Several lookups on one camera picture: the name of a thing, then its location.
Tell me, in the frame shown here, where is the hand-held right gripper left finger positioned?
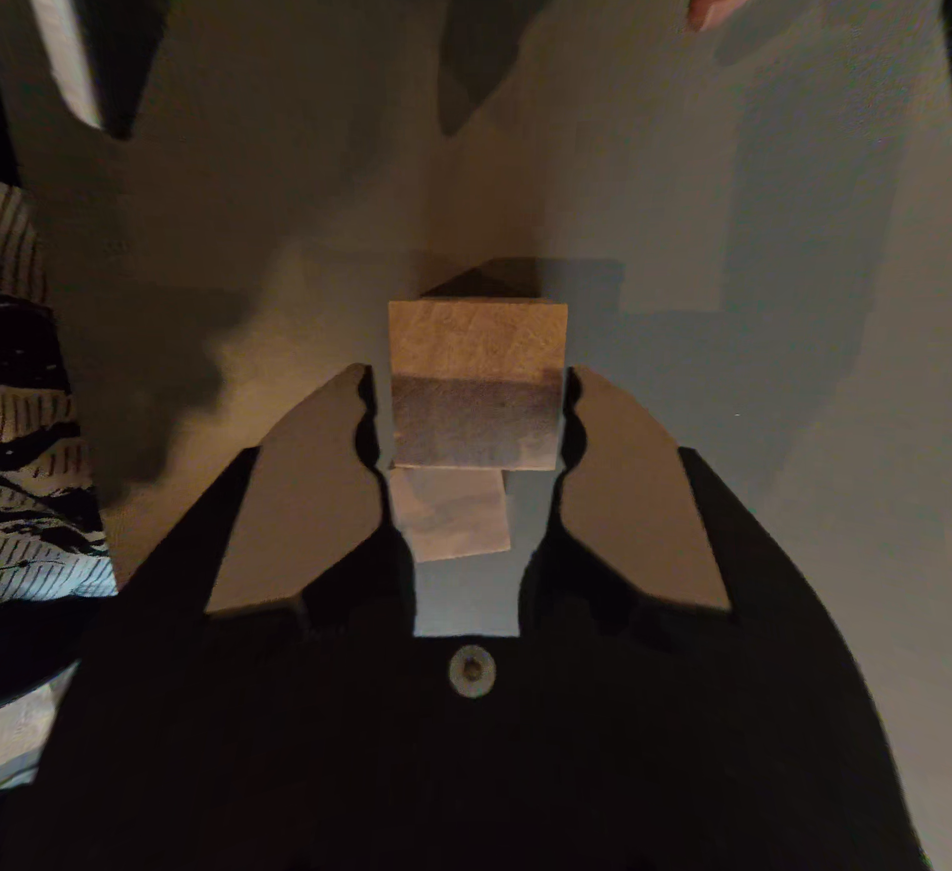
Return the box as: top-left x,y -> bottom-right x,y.
204,363 -> 417,626

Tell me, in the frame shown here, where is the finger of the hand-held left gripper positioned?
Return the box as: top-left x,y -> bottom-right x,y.
0,0 -> 172,141

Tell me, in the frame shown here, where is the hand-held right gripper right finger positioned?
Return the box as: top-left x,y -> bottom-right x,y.
521,364 -> 733,622

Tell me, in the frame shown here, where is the medium wooden cube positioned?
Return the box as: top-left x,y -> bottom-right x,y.
387,467 -> 516,564

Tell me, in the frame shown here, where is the large wooden cube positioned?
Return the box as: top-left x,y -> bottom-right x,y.
387,299 -> 571,475

